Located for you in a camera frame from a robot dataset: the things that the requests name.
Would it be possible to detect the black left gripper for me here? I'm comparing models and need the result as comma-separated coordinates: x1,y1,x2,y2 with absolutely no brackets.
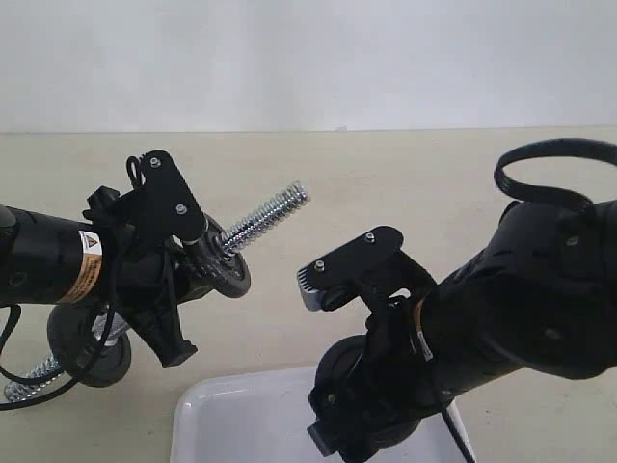
82,186,214,368

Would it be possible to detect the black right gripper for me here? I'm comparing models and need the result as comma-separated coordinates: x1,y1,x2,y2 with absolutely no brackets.
306,250,440,463

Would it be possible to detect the black weight plate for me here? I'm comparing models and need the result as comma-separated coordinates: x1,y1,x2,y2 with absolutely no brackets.
184,214,251,298
312,336,423,448
47,304,132,388

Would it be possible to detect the chrome threaded dumbbell bar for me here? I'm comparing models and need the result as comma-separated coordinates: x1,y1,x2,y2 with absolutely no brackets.
1,183,309,411

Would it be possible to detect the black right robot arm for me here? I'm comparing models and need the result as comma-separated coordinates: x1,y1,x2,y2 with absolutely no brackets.
298,202,616,462

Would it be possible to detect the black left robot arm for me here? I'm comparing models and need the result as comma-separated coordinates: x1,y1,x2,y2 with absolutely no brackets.
1,187,220,375

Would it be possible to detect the white plastic tray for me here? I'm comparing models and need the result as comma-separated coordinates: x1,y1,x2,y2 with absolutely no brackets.
168,364,478,463

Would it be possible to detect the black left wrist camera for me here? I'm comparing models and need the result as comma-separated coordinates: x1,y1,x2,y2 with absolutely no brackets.
126,150,207,246

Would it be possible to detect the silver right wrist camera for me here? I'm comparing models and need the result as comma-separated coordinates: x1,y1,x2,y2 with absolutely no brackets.
296,226,404,312

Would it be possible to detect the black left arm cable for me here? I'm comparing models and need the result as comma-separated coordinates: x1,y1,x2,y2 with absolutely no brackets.
0,226,126,412

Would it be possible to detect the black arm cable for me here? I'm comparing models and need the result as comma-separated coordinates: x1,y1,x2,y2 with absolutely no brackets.
433,137,617,463
0,226,126,412

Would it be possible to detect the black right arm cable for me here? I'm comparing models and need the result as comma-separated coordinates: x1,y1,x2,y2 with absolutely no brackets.
433,137,617,463

